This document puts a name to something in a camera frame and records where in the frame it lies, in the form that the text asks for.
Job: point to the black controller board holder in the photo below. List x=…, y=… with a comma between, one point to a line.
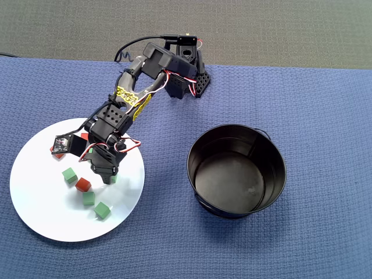
x=187, y=39

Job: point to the black metal bucket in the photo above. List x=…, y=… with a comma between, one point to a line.
x=229, y=180

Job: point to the white round plate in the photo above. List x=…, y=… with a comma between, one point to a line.
x=43, y=215

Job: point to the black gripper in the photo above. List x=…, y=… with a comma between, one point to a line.
x=105, y=172

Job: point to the blue woven tablecloth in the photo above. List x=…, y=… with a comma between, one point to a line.
x=261, y=247

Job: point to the red cube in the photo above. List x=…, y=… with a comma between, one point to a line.
x=84, y=136
x=83, y=185
x=59, y=156

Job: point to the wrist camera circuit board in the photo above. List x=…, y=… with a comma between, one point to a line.
x=62, y=144

